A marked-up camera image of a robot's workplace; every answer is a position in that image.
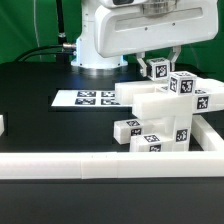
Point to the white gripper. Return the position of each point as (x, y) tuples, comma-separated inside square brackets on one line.
[(153, 25)]

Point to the white tagged nut cube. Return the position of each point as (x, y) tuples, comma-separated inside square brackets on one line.
[(182, 83)]

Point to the white chair backrest part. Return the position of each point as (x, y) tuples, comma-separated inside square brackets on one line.
[(151, 100)]

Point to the white small chair post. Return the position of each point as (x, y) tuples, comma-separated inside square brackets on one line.
[(125, 129)]

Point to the white chair seat part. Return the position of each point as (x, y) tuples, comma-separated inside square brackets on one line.
[(179, 129)]

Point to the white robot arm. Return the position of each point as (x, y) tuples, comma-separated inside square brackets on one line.
[(87, 56)]

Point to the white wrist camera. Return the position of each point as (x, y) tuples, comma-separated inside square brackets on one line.
[(120, 3)]

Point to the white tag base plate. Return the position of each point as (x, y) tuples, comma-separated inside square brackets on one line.
[(86, 98)]

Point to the white U-shaped fence frame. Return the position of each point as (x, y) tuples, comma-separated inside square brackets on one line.
[(109, 165)]

